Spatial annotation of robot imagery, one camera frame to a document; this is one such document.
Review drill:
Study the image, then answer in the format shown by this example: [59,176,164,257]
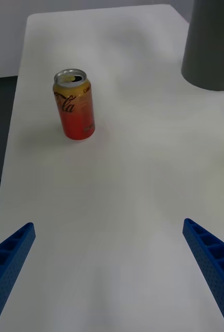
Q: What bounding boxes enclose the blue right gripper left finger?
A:
[0,222,36,332]

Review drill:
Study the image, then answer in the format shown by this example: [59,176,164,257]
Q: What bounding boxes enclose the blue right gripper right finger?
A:
[183,218,224,332]

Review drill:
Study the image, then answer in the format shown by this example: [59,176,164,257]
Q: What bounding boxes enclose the orange and yellow drink can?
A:
[52,68,96,141]

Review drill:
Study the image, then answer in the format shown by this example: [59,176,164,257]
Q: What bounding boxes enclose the grey plastic waste bin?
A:
[181,0,224,92]

